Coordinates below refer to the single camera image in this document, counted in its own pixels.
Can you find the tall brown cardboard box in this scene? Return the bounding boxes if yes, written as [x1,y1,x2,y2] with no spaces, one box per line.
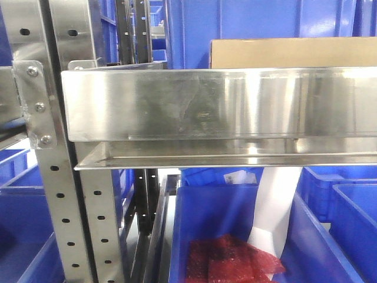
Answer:
[210,37,376,69]

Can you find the stainless steel shelf tray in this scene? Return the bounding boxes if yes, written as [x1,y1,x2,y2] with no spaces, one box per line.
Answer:
[62,67,376,170]

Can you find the perforated steel shelf upright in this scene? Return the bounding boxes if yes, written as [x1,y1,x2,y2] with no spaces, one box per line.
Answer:
[1,1,126,282]

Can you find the large blue crate upper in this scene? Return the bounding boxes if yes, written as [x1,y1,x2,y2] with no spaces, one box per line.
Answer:
[164,1,376,69]

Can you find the red bubble wrap bags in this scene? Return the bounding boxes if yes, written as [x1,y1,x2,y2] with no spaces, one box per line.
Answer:
[184,234,286,282]

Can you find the black perforated rear upright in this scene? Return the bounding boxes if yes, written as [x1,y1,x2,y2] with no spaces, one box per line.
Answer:
[115,0,153,65]

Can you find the blue plastic bin centre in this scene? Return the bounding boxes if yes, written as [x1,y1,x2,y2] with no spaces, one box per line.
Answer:
[168,185,363,282]

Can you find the blue plastic bin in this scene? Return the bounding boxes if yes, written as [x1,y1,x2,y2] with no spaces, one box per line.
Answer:
[168,185,363,282]
[1,149,65,282]
[330,184,376,282]

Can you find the blue plastic bin right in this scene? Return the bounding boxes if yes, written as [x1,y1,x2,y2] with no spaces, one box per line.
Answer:
[330,184,376,282]

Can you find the blue plastic bin left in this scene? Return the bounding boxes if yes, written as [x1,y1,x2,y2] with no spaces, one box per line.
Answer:
[1,149,65,282]

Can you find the steel bracket with screws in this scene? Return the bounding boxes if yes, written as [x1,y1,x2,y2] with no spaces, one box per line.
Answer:
[12,60,57,150]

